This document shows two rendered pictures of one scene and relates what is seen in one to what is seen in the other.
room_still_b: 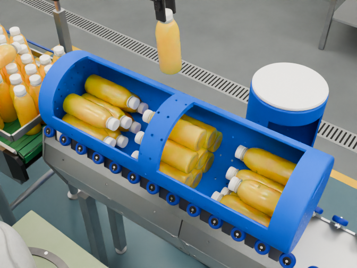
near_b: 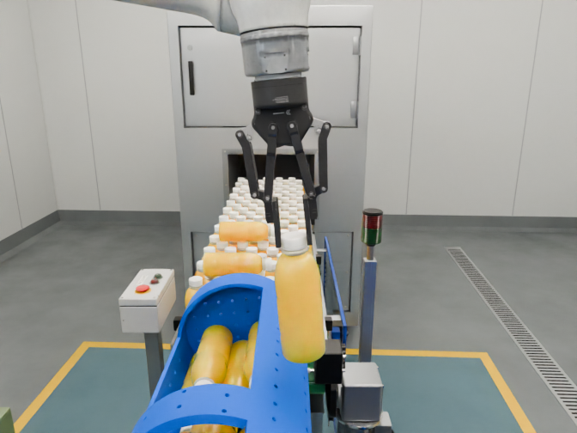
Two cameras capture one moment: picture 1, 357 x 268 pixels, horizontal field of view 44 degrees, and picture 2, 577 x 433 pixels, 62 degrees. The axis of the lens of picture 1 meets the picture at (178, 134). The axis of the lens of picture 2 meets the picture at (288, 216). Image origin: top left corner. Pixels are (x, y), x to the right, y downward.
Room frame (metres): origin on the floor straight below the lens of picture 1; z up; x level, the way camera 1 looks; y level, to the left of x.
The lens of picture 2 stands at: (0.71, -0.51, 1.67)
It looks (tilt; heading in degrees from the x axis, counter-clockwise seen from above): 17 degrees down; 56
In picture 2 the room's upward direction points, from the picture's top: straight up
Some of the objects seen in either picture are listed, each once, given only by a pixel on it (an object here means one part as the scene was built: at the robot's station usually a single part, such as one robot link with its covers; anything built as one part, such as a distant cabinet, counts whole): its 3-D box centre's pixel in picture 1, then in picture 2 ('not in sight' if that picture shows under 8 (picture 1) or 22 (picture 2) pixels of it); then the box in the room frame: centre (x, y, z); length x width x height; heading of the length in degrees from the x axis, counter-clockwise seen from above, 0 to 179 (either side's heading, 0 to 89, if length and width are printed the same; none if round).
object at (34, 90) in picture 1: (41, 100); not in sight; (1.24, 0.51, 0.99); 0.07 x 0.07 x 0.18
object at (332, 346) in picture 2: not in sight; (325, 362); (1.39, 0.32, 0.95); 0.10 x 0.07 x 0.10; 146
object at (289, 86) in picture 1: (289, 85); not in sight; (1.28, -0.41, 1.03); 0.28 x 0.28 x 0.01
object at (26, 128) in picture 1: (54, 106); not in sight; (1.24, 0.46, 0.96); 0.40 x 0.01 x 0.03; 146
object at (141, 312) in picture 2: not in sight; (149, 298); (1.07, 0.73, 1.05); 0.20 x 0.10 x 0.10; 56
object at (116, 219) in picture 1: (115, 214); not in sight; (1.22, 0.30, 0.31); 0.06 x 0.06 x 0.63; 56
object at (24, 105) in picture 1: (26, 111); not in sight; (1.19, 0.54, 0.99); 0.07 x 0.07 x 0.18
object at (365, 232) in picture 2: not in sight; (371, 234); (1.71, 0.51, 1.18); 0.06 x 0.06 x 0.05
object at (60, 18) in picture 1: (78, 107); (361, 405); (1.71, 0.51, 0.55); 0.04 x 0.04 x 1.10; 56
